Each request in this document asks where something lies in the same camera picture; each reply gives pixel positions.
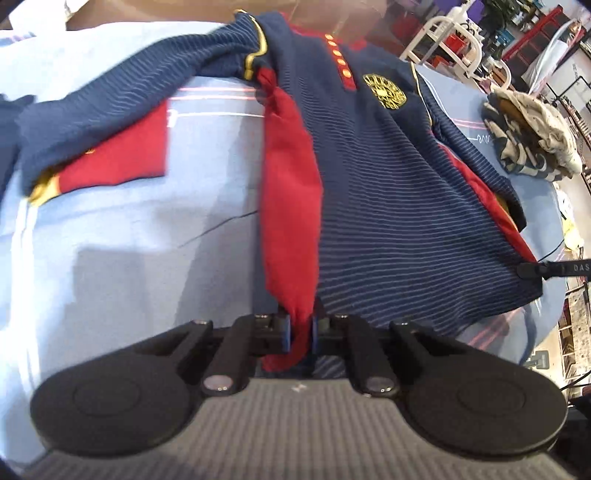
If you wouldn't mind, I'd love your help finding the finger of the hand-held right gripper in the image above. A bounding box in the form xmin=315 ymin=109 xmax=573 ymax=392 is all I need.
xmin=516 ymin=261 xmax=549 ymax=280

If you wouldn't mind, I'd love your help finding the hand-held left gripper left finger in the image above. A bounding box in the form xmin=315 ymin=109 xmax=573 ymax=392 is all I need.
xmin=134 ymin=313 xmax=294 ymax=398

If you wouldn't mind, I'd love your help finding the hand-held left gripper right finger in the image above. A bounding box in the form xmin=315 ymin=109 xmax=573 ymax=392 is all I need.
xmin=311 ymin=314 xmax=459 ymax=398

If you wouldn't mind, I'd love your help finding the navy striped red shirt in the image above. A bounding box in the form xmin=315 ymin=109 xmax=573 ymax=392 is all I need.
xmin=16 ymin=10 xmax=543 ymax=374

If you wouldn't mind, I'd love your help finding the pile of grey beige clothes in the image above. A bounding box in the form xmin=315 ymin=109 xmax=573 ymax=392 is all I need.
xmin=482 ymin=89 xmax=583 ymax=178

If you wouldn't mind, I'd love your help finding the light blue striped bedsheet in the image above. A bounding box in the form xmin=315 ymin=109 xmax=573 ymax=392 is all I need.
xmin=0 ymin=21 xmax=570 ymax=468

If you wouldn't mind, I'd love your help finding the white trolley cart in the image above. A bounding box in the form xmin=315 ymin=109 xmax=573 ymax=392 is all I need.
xmin=399 ymin=14 xmax=513 ymax=93

